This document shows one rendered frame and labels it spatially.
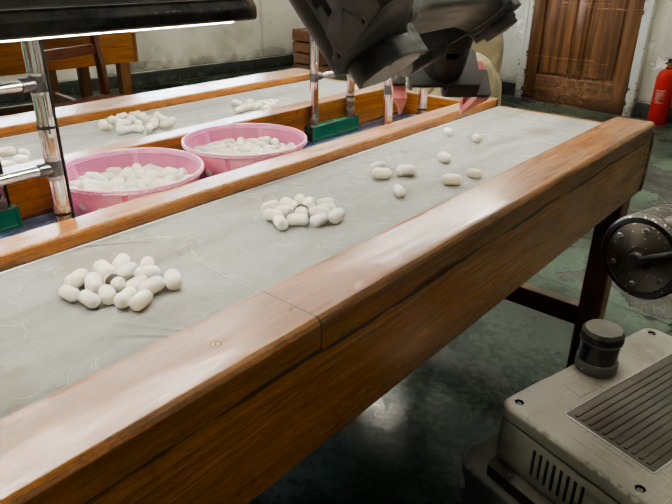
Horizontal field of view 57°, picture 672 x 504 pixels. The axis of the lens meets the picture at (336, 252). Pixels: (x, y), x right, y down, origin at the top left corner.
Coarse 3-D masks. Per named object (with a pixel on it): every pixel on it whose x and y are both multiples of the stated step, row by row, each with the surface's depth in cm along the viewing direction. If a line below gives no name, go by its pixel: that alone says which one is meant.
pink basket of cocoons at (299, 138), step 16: (208, 128) 140; (224, 128) 143; (240, 128) 144; (256, 128) 144; (272, 128) 143; (288, 128) 141; (192, 144) 135; (304, 144) 129; (208, 160) 123; (224, 160) 122; (256, 160) 122; (208, 176) 127
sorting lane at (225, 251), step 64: (512, 128) 154; (576, 128) 154; (256, 192) 110; (320, 192) 110; (384, 192) 111; (448, 192) 111; (64, 256) 86; (192, 256) 86; (256, 256) 87; (320, 256) 87; (0, 320) 71; (64, 320) 71; (128, 320) 71; (192, 320) 71; (0, 384) 60; (64, 384) 60
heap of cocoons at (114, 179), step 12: (108, 168) 121; (120, 168) 122; (132, 168) 122; (144, 168) 122; (156, 168) 121; (168, 168) 122; (180, 168) 121; (84, 180) 114; (96, 180) 115; (108, 180) 116; (120, 180) 116; (132, 180) 115; (144, 180) 115; (156, 180) 115; (168, 180) 116
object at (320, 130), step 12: (312, 48) 156; (312, 60) 158; (312, 72) 159; (324, 72) 163; (312, 84) 160; (348, 84) 171; (312, 96) 161; (348, 96) 173; (312, 108) 163; (348, 108) 174; (312, 120) 164; (336, 120) 171; (348, 120) 174; (312, 132) 164; (324, 132) 168; (336, 132) 171
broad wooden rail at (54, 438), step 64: (640, 128) 145; (512, 192) 104; (576, 192) 121; (384, 256) 81; (448, 256) 86; (512, 256) 105; (256, 320) 66; (320, 320) 67; (384, 320) 78; (448, 320) 92; (128, 384) 56; (192, 384) 56; (256, 384) 62; (320, 384) 71; (384, 384) 83; (0, 448) 49; (64, 448) 49; (128, 448) 51; (192, 448) 57; (256, 448) 65
